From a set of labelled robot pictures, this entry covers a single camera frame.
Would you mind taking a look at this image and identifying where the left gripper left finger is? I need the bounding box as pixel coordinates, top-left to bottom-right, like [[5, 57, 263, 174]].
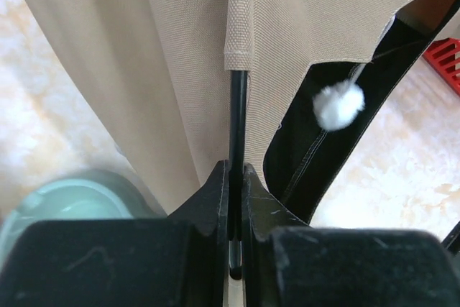
[[1, 161, 229, 306]]

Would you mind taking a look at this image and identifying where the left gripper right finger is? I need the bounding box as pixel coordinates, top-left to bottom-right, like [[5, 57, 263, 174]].
[[241, 166, 459, 306]]

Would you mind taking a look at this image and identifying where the black tent pole crossing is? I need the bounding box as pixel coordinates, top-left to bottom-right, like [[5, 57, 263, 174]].
[[228, 70, 248, 280]]

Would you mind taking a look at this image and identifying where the beige fabric pet tent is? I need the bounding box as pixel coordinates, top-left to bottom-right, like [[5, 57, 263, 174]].
[[25, 0, 459, 222]]

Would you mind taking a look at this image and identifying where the teal double pet bowl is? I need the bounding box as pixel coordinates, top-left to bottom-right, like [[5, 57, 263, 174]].
[[1, 170, 166, 256]]

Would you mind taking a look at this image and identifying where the white pompom toy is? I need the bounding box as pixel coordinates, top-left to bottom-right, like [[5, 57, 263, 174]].
[[313, 63, 366, 132]]

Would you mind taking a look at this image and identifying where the red plastic basket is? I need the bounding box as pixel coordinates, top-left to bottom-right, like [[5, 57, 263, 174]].
[[423, 38, 460, 96]]

